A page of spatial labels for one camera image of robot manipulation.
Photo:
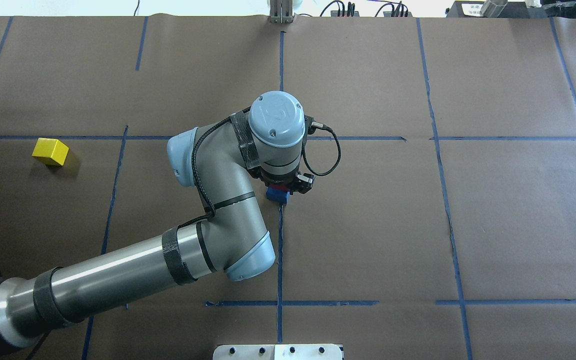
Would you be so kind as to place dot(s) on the silver metal cylinder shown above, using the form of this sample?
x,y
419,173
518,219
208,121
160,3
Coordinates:
x,y
493,8

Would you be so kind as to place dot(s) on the red wooden block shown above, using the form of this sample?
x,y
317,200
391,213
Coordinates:
x,y
278,188

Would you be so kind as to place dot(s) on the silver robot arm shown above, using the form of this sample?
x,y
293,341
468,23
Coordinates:
x,y
266,141

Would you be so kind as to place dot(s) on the aluminium frame post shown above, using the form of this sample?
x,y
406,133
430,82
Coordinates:
x,y
281,11

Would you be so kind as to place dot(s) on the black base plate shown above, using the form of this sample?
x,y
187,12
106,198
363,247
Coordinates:
x,y
513,10

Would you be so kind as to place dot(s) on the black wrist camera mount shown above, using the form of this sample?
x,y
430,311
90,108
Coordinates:
x,y
312,126

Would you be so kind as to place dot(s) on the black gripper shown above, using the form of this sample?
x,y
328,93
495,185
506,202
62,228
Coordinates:
x,y
304,183

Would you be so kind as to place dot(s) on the black office chair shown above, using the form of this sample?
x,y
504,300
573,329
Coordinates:
x,y
559,8

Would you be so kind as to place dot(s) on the white camera pole with base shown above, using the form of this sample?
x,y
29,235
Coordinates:
x,y
299,351

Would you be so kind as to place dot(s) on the yellow wooden block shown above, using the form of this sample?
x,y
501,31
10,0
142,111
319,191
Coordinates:
x,y
50,151

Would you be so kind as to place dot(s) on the blue wooden block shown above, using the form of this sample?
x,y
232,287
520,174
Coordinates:
x,y
278,196

